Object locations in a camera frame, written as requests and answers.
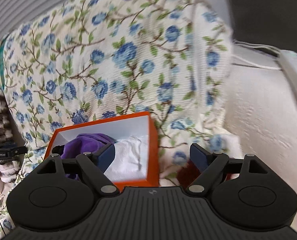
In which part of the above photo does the purple cloth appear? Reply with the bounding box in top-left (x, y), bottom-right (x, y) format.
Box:
top-left (61, 133), bottom-right (116, 172)

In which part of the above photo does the white cloth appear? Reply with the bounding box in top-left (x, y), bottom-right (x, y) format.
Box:
top-left (104, 135), bottom-right (149, 182)

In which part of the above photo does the black fuzzy pompom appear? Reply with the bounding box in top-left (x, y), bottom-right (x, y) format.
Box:
top-left (51, 145), bottom-right (65, 156)

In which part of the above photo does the red plush cloth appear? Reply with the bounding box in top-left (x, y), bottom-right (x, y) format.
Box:
top-left (177, 160), bottom-right (233, 189)

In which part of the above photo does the brown white striped plush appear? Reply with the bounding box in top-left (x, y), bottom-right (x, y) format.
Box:
top-left (0, 89), bottom-right (20, 183)

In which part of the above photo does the orange cardboard box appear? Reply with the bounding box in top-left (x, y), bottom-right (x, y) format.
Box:
top-left (45, 112), bottom-right (159, 190)

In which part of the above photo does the blue floral blanket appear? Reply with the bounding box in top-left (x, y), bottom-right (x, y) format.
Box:
top-left (0, 0), bottom-right (244, 240)

